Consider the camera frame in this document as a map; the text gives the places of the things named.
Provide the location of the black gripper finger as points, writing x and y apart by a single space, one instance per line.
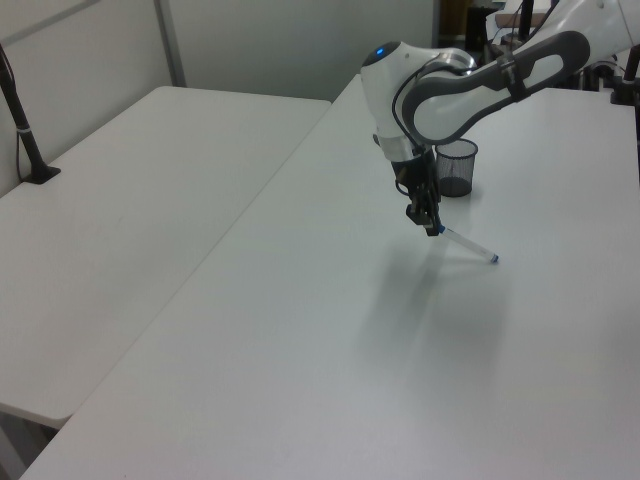
432 220
418 214

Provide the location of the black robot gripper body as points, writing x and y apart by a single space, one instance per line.
417 175

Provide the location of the white marker with blue cap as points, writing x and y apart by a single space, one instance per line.
470 245

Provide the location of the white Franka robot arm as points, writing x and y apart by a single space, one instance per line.
450 100

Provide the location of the brown desk mat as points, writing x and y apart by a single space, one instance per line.
505 21

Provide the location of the black monitor stand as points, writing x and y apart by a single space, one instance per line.
526 17

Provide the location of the black clamped stand pole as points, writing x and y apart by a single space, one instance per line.
622 90

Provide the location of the black camera stand with base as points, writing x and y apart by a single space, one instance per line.
31 150

